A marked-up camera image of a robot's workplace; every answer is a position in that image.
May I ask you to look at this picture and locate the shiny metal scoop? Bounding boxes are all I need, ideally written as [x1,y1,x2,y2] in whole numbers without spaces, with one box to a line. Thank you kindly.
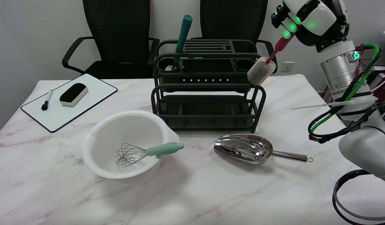
[214,134,313,165]

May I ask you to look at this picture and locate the black and white eraser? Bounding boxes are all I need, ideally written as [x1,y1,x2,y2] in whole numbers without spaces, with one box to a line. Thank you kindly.
[59,83,88,107]

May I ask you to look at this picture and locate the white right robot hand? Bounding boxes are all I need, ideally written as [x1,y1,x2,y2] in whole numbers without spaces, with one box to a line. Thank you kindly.
[271,0,349,50]

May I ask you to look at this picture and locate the whisk with mint handle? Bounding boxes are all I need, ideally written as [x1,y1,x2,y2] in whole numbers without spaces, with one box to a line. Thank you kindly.
[115,142,185,168]

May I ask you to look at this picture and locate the white mixing bowl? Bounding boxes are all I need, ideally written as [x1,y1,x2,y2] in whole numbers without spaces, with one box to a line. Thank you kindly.
[81,110,180,183]

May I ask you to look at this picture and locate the grey cable loop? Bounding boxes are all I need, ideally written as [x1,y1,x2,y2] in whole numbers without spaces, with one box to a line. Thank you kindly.
[334,183,385,222]

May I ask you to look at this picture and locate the teal handled brush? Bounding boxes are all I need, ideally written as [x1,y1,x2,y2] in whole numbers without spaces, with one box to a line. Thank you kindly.
[165,15,193,72]

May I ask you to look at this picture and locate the black wire grid shelf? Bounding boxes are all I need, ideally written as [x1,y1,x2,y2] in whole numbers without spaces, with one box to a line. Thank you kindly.
[321,64,385,127]

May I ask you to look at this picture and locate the green cable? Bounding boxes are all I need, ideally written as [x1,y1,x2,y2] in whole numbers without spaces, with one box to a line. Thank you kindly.
[310,43,382,135]

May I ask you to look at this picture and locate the black mesh office chair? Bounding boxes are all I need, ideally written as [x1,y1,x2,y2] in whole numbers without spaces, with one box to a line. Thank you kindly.
[62,0,160,79]
[192,0,278,75]

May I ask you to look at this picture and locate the dark green dish rack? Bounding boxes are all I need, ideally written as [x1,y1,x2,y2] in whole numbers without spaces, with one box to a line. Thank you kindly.
[151,39,267,133]

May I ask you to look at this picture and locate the black cable bundle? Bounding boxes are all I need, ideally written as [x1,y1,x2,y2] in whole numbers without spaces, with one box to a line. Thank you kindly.
[308,47,385,143]

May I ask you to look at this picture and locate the small whiteboard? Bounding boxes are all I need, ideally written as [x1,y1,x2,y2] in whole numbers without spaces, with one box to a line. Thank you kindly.
[21,73,118,133]

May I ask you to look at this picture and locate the red and white book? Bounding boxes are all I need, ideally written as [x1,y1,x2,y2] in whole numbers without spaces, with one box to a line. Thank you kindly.
[367,70,385,103]

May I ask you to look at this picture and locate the white zip tie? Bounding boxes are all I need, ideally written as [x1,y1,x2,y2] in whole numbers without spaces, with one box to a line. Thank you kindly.
[290,95,377,110]

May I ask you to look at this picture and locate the black whiteboard marker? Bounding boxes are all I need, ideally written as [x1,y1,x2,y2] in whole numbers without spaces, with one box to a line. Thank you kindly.
[41,90,54,111]

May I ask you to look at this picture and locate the black cable loop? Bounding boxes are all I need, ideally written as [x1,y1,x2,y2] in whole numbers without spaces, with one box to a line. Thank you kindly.
[332,169,385,225]

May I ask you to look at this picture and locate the pink sponge bottle brush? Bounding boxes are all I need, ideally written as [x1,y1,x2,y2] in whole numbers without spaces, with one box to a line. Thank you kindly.
[247,31,296,86]

